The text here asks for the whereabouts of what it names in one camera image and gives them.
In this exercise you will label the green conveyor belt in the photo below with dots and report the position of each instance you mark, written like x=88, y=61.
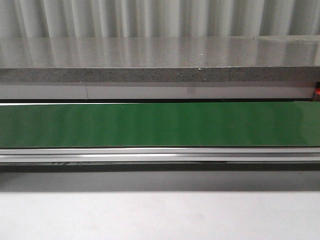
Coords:
x=190, y=124

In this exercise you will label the grey stone countertop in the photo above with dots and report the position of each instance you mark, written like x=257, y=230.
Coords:
x=268, y=68

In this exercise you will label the red object at right edge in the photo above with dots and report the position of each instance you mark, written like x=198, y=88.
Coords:
x=317, y=92

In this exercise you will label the white pleated curtain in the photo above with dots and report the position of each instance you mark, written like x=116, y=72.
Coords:
x=158, y=18

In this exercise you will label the aluminium conveyor frame rail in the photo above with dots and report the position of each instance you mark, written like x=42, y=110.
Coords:
x=159, y=155

